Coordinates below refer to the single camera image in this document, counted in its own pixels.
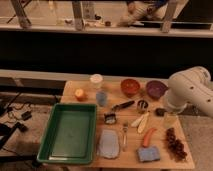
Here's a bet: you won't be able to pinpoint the small metal cup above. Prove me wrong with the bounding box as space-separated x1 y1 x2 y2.
137 100 149 114

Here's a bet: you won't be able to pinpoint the black dish brush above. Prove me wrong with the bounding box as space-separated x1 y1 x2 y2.
104 100 135 125

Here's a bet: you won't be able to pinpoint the person in background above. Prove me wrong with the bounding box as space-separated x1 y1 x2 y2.
118 0 169 26

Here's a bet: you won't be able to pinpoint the dark red grapes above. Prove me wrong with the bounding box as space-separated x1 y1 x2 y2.
166 128 187 161

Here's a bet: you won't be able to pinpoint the blue sponge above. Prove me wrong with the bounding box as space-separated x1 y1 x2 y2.
137 146 160 162

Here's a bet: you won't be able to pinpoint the grey blue cloth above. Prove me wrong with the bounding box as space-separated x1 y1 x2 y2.
97 129 120 159

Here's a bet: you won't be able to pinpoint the green plastic tray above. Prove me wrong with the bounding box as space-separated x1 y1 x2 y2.
37 103 97 165

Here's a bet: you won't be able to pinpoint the silver fork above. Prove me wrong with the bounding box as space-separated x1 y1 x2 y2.
122 122 128 152

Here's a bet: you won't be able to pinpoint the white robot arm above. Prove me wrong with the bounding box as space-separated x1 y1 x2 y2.
163 66 213 118

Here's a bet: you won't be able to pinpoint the white lidded cup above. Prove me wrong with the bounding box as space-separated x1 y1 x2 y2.
90 74 103 89

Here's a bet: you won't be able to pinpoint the orange bowl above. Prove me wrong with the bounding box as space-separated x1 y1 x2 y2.
120 79 140 97

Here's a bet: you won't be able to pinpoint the blue plastic cup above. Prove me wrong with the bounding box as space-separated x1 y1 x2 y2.
96 91 107 107

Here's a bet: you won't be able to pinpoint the orange carrot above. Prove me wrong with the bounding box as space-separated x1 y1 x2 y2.
142 128 157 148

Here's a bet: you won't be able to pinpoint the orange apple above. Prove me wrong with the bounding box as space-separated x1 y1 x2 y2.
74 88 87 101

